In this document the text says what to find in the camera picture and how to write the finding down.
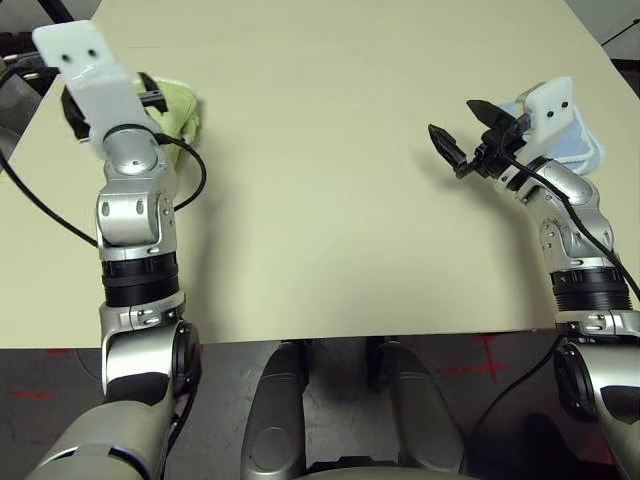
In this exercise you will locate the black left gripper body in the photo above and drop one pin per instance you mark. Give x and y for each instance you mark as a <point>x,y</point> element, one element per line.
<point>152,90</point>

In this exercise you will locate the beige robot torso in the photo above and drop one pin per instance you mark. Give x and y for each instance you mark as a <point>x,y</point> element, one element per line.
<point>390,475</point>

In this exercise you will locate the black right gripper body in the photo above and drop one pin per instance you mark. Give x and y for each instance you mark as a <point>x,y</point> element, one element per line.
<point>500,147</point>

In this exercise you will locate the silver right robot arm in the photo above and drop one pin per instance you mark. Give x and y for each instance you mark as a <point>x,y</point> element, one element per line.
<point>570,185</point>

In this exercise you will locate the grey robot leg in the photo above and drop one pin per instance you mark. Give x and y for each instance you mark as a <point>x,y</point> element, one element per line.
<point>425,400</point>
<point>280,400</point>

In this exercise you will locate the grey right robot leg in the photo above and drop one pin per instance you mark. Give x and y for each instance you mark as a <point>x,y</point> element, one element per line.
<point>425,400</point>

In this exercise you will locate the green towel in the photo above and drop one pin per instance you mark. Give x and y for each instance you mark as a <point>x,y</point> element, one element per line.
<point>182,115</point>

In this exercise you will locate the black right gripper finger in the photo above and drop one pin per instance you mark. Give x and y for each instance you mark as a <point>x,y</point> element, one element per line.
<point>487,112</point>
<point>447,145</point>

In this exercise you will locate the folded blue towel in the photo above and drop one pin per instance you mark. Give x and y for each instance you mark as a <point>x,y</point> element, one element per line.
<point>585,145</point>

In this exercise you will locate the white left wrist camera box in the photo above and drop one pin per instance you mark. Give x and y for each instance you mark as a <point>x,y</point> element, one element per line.
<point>100,95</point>

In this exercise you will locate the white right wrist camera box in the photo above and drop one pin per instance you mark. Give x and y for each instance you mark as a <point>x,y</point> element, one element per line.
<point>550,115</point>

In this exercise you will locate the grey left robot leg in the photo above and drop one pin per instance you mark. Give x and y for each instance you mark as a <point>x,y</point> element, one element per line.
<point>280,400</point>

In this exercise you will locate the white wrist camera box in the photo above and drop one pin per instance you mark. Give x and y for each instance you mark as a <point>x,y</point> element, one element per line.
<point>100,95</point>
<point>550,115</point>

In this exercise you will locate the red floor tape strip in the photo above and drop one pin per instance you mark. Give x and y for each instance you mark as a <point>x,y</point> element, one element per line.
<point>32,395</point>

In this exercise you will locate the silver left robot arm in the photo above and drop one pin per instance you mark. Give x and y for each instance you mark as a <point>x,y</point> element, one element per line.
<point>130,210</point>

